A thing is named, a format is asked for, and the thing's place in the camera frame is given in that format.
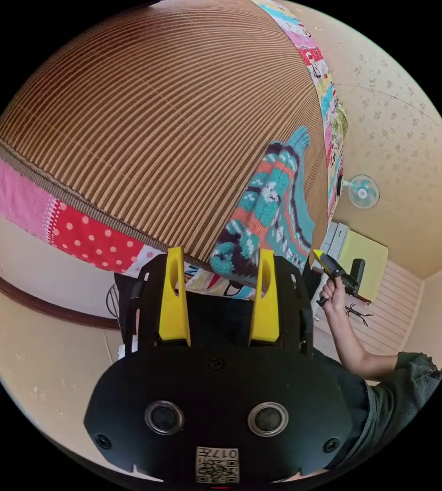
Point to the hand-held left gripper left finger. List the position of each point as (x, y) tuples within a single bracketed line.
[(174, 310)]

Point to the green floral sweater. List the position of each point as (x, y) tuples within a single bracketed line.
[(270, 207)]

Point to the white wall fan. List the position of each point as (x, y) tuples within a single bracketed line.
[(363, 192)]

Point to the yellow cupboard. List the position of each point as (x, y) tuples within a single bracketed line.
[(364, 253)]

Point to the person's body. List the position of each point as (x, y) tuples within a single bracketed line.
[(397, 402)]

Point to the bed with woven mat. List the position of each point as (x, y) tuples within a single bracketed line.
[(148, 115)]

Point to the person's right hand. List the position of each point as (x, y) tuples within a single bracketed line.
[(333, 294)]

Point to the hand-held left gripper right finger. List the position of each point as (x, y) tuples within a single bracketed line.
[(265, 314)]

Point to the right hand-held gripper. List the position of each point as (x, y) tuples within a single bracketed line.
[(335, 270)]

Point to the person's right forearm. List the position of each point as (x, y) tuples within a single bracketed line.
[(353, 345)]

